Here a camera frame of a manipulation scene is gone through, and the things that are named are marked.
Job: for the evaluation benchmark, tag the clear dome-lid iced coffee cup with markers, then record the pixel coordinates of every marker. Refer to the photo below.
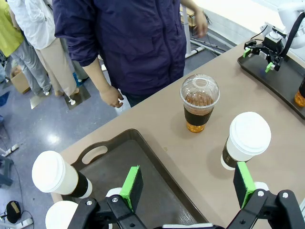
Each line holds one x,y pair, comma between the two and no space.
199,119
300,99

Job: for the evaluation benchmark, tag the brown plastic serving tray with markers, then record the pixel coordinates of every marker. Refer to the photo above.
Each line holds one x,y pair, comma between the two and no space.
286,78
155,190

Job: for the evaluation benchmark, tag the person's right forearm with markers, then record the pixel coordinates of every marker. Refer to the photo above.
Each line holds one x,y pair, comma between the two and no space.
95,74

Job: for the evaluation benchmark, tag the white power strip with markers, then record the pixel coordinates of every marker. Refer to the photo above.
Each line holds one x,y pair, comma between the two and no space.
23,223

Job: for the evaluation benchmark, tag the white paper coffee cup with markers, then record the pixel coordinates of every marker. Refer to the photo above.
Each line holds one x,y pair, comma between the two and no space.
52,171
247,136
59,215

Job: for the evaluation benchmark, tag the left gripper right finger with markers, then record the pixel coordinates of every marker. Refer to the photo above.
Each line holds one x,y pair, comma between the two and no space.
240,186

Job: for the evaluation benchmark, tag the metal mannequin base plate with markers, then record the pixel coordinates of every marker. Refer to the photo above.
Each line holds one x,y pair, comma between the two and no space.
81,95
35,102

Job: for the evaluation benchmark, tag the person's right hand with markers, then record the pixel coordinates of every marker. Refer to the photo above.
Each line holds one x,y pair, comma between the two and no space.
112,96

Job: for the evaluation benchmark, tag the wooden stool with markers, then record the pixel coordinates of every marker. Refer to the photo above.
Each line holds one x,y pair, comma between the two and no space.
188,16

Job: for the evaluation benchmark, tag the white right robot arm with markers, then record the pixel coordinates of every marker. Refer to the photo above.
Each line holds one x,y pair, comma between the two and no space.
288,9

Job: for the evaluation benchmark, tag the person in white shirt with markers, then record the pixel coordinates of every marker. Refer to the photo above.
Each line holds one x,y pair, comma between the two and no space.
35,23

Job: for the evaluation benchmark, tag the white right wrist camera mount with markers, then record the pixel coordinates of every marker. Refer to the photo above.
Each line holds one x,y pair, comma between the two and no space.
274,32

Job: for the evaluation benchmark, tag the person's left forearm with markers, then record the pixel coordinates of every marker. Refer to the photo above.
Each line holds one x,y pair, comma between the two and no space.
191,4

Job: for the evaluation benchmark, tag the cardboard box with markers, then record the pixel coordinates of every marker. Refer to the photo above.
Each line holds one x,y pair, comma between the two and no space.
20,82

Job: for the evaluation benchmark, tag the mannequin in yellow blouse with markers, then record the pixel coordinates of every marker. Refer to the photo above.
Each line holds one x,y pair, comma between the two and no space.
7,31

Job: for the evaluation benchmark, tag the person in navy jacket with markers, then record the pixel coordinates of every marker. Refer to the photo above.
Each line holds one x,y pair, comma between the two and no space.
131,43

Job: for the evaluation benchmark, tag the person's left hand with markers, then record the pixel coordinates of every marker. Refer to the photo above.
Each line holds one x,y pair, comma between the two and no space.
201,26

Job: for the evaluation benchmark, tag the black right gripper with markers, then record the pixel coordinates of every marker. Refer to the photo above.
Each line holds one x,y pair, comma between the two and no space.
273,46

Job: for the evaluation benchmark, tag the black pouch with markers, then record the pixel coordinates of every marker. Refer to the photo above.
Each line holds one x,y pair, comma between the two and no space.
13,212

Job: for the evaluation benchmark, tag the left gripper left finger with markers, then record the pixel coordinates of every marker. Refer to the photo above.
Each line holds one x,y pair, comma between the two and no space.
133,190

